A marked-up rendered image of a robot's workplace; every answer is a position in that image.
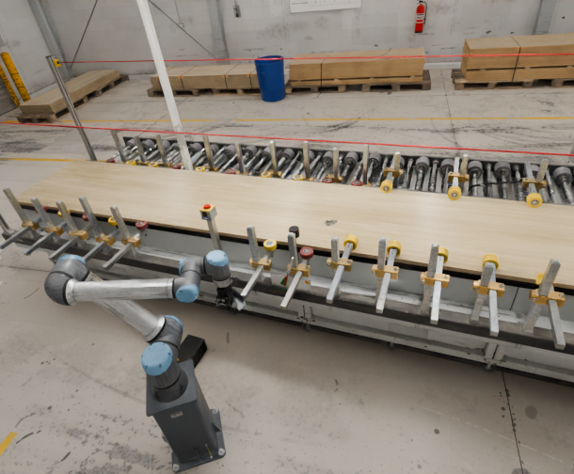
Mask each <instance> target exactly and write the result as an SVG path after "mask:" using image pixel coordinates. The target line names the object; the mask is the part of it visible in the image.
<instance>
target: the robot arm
mask: <svg viewBox="0 0 574 474"><path fill-rule="evenodd" d="M179 274H180V276H181V277H174V278H160V279H133V280H106V281H104V280H102V279H101V278H99V277H98V276H96V275H94V274H93V273H92V272H91V271H90V270H88V268H86V262H85V261H84V260H83V259H82V258H81V257H79V256H76V255H65V256H62V257H61V258H59V259H58V261H57V262H56V263H55V266H54V267H53V269H52V270H51V272H50V274H49V275H48V276H47V278H45V281H44V290H45V292H46V294H47V295H48V296H49V298H50V299H52V300H53V301H54V302H56V303H58V304H60V305H63V306H74V305H75V304H76V303H77V302H85V301H90V302H92V303H94V304H95V305H97V306H98V307H100V308H102V309H104V310H105V311H107V312H108V313H110V314H111V315H113V316H114V317H116V318H118V319H119V320H121V321H122V322H124V323H125V324H128V325H129V326H131V327H132V328H133V329H134V330H136V331H138V332H139V333H141V334H142V335H143V340H144V341H146V342H147V343H149V344H150V345H149V346H148V347H147V348H146V349H145V350H144V352H143V353H142V356H141V365H142V368H143V370H144V372H145V373H146V374H147V376H148V378H149V379H150V381H151V393H152V395H153V397H154V398H155V399H156V400H157V401H159V402H161V403H169V402H172V401H175V400H177V399H178V398H180V397H181V396H182V395H183V394H184V392H185V391H186V389H187V386H188V377H187V375H186V373H185V371H183V370H182V369H180V368H179V366H178V364H177V358H178V354H179V350H180V345H181V340H182V335H183V324H182V322H181V321H179V319H178V318H176V317H174V316H169V315H168V316H157V317H156V316H155V315H153V314H152V313H150V312H149V311H147V310H146V309H144V308H143V307H141V306H140V305H139V304H138V303H136V302H135V301H133V300H135V299H160V298H173V299H174V298H177V299H178V300H179V301H180V302H182V303H191V302H193V301H195V300H196V299H197V297H198V294H199V285H200V280H201V276H209V275H212V277H213V281H214V284H215V285H216V286H217V289H216V290H217V296H216V302H217V304H216V306H220V304H222V303H223V305H226V306H228V307H229V306H230V305H232V303H233V298H234V296H235V298H234V301H235V303H236V304H237V308H238V309H239V310H241V308H244V309H247V307H246V303H245V301H244V298H243V297H242V295H241V294H240V293H239V292H238V291H237V290H235V289H234V288H232V287H233V286H235V285H237V284H239V283H240V278H237V277H232V276H231V269H230V266H229V260H228V258H227V255H226V253H225V252H223V251H221V250H214V251H211V252H210V253H208V255H207V256H201V257H193V258H185V259H181V260H180V263H179ZM216 306H215V307H216Z"/></svg>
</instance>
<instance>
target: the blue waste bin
mask: <svg viewBox="0 0 574 474"><path fill-rule="evenodd" d="M259 58H284V57H283V56H281V55H268V56H262V57H259ZM254 63H255V67H256V72H257V77H258V82H259V87H260V91H261V96H262V100H263V101H264V102H277V101H280V100H283V99H284V98H285V84H284V73H285V59H284V64H283V59H263V60H254Z"/></svg>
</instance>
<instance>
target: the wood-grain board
mask: <svg viewBox="0 0 574 474"><path fill-rule="evenodd" d="M81 196H84V197H86V198H87V200H88V203H89V205H90V207H91V209H92V211H93V212H94V214H95V216H100V217H106V218H110V217H112V216H113V214H112V213H111V211H110V206H112V205H117V206H118V208H119V211H120V214H121V216H122V219H123V220H125V221H131V222H138V221H140V220H146V221H147V223H148V224H150V225H155V226H162V227H168V228H175V229H186V230H192V231H198V232H204V233H210V231H209V228H208V224H207V221H206V220H203V219H201V215H200V212H199V209H200V208H201V207H202V206H203V205H204V204H205V203H206V204H214V205H215V208H216V212H217V216H216V217H215V224H216V227H217V231H218V235H223V236H229V237H235V238H241V239H248V237H247V227H248V225H251V226H254V228H255V232H256V238H257V241H260V242H265V241H266V240H270V239H272V240H275V241H276V243H277V244H278V245H288V238H287V236H288V234H289V227H291V226H298V227H299V233H300V236H299V237H298V238H296V247H302V248H303V247H310V248H312V249H314V250H321V251H326V252H331V239H332V237H338V238H339V253H340V254H343V252H344V250H345V247H344V245H343V243H344V240H345V237H346V236H347V235H349V234H353V235H356V236H357V237H358V238H359V243H358V246H357V248H356V249H354V250H352V251H351V252H350V255H351V256H358V257H363V258H370V259H376V260H377V259H378V241H379V238H380V237H385V238H387V246H388V243H389V242H390V241H393V240H395V241H398V242H400V243H401V245H402V249H401V253H400V255H399V256H396V257H395V259H394V262H400V263H406V264H412V265H419V266H424V267H428V263H429V258H430V251H431V245H432V244H434V245H439V246H443V247H445V248H447V249H448V252H449V254H448V260H447V261H446V262H444V263H443V266H442V269H443V270H449V271H456V272H461V273H468V274H474V275H480V276H481V275H482V273H483V270H484V268H483V266H482V258H483V256H484V255H485V254H488V253H492V254H495V255H497V256H498V258H499V268H498V269H497V270H496V271H495V277H497V278H504V279H510V280H516V281H522V282H529V283H535V284H536V274H538V273H545V272H546V269H547V267H548V265H549V262H550V259H556V260H560V263H561V266H560V268H559V271H558V273H557V275H556V278H555V286H554V287H560V288H566V289H572V290H574V206H565V205H554V204H544V203H542V204H541V205H540V206H539V207H537V208H531V207H529V206H528V204H527V202H524V201H514V200H504V199H494V198H483V197H464V196H461V197H460V198H459V199H457V200H452V199H449V197H448V195H444V194H434V193H424V192H414V191H404V190H393V189H391V191H390V192H389V193H388V194H385V193H383V192H381V190H380V188H373V187H363V186H354V185H343V184H333V183H323V182H303V181H293V180H284V179H273V178H263V177H253V176H243V175H232V174H223V173H213V172H202V171H193V170H182V169H172V168H162V167H152V166H133V165H123V164H112V163H103V162H92V161H82V160H74V161H72V162H71V163H69V164H68V165H66V166H64V167H62V168H60V169H59V170H58V171H57V172H55V173H53V174H52V175H50V176H49V177H47V178H45V179H44V180H42V181H41V182H38V183H37V184H35V185H33V186H32V187H30V188H29V189H27V190H25V191H24V192H22V193H21V194H20V195H18V196H17V197H16V199H17V201H18V202H19V204H21V205H27V206H33V207H34V205H33V204H32V202H31V200H30V199H31V198H32V197H34V198H38V200H39V201H40V204H41V205H45V207H46V208H47V209H52V210H58V211H59V209H58V208H57V206H56V202H57V201H58V200H62V201H63V202H64V204H65V206H66V208H67V209H69V211H70V213H81V214H85V211H84V209H83V207H82V205H81V203H80V201H79V199H78V198H79V197H81ZM331 219H333V220H337V223H336V224H333V226H326V224H324V222H325V221H327V220H331ZM387 246H386V261H387V260H388V259H389V254H388V253H387Z"/></svg>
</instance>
